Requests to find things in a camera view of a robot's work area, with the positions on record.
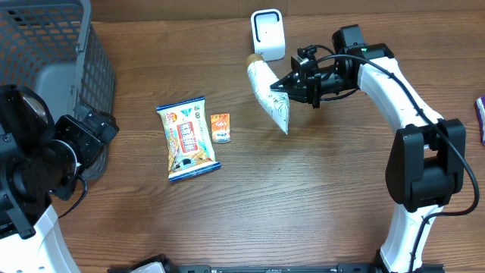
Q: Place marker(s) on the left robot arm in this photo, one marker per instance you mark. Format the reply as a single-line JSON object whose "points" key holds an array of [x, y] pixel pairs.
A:
{"points": [[41, 158]]}

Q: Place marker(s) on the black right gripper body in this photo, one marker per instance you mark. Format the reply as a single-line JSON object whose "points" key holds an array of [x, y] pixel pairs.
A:
{"points": [[318, 76]]}

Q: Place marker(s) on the white tube with gold cap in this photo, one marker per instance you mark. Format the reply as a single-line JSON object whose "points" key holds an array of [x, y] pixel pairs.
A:
{"points": [[275, 104]]}

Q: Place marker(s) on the grey plastic shopping basket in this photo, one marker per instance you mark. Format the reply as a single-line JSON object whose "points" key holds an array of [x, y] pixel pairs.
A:
{"points": [[52, 48]]}

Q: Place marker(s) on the small orange packet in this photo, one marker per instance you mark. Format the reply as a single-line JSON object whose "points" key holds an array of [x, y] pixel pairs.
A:
{"points": [[220, 128]]}

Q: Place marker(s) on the white barcode scanner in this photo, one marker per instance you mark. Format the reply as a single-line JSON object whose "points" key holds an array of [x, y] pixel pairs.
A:
{"points": [[268, 34]]}

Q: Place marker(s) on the red purple pad package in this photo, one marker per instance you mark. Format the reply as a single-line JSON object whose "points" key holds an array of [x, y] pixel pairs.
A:
{"points": [[480, 110]]}

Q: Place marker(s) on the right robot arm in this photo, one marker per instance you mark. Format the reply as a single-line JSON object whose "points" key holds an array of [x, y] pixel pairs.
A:
{"points": [[425, 167]]}

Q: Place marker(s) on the gold blue wipes packet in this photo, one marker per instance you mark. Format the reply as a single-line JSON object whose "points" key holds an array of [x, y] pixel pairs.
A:
{"points": [[190, 152]]}

